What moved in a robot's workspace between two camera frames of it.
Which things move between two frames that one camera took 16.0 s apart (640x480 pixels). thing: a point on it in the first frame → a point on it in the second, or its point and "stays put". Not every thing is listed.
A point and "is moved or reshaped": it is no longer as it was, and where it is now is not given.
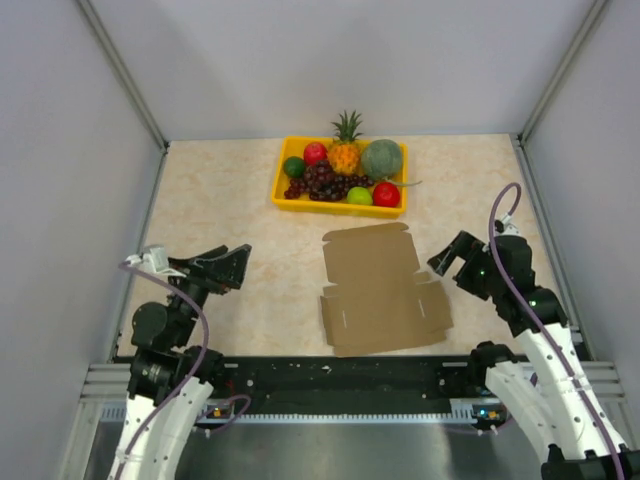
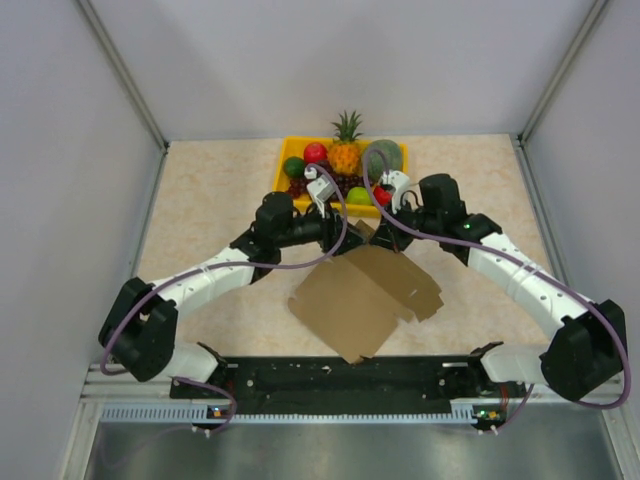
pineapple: x=344 y=153 stays put
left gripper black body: x=196 y=284 → x=330 y=239
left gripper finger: x=216 y=252 → x=365 y=231
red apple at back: x=313 y=152 stays put
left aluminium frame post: x=124 y=73 stays put
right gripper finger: x=442 y=261 → x=384 y=237
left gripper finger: x=228 y=268 → x=351 y=242
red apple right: x=386 y=195 stays put
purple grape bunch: x=320 y=182 stays put
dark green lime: x=294 y=167 stays put
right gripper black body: x=475 y=276 → x=402 y=235
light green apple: x=359 y=195 stays put
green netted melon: x=381 y=158 stays put
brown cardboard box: x=378 y=300 is moved or reshaped
